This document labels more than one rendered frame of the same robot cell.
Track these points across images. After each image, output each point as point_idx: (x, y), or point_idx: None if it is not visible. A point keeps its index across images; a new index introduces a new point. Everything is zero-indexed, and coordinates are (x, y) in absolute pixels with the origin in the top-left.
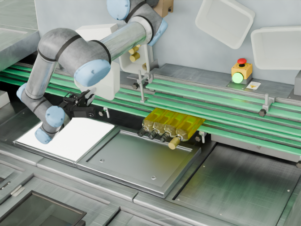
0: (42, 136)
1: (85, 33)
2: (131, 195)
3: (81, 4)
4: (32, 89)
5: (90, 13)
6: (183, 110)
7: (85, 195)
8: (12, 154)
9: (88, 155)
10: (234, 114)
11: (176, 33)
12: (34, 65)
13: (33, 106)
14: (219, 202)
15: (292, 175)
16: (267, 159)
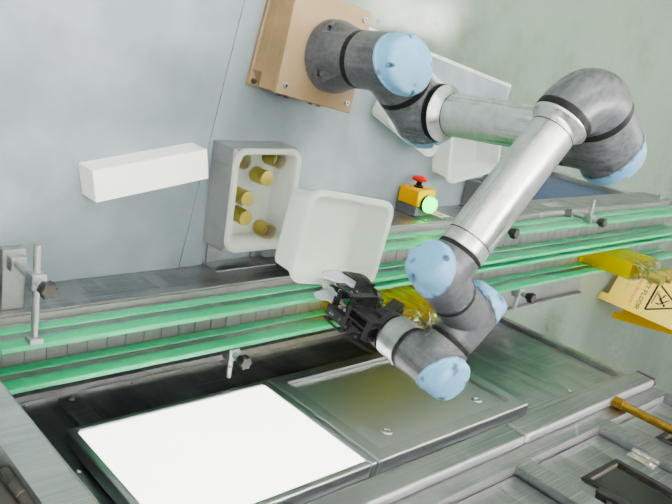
0: (469, 371)
1: (127, 175)
2: (517, 433)
3: (93, 98)
4: (501, 236)
5: (117, 123)
6: (396, 282)
7: (468, 496)
8: None
9: (359, 440)
10: None
11: (316, 149)
12: (536, 164)
13: (471, 290)
14: (543, 383)
15: (502, 327)
16: None
